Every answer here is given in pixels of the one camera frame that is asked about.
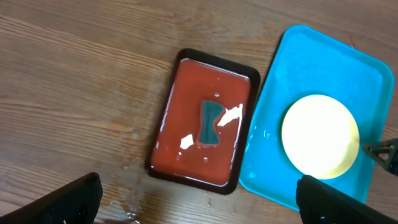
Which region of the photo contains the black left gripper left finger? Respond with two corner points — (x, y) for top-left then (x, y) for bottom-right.
(1, 172), (103, 224)

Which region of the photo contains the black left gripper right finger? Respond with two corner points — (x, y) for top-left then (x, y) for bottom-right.
(296, 175), (397, 224)

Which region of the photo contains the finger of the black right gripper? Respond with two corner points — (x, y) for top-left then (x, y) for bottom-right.
(362, 139), (397, 174)

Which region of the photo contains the yellow plate back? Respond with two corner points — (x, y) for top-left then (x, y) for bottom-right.
(281, 95), (360, 179)

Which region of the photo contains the black tray with red water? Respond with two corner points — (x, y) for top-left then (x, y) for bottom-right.
(145, 48), (261, 195)

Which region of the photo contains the blue plastic serving tray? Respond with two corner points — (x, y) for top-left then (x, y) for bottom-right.
(239, 25), (395, 210)

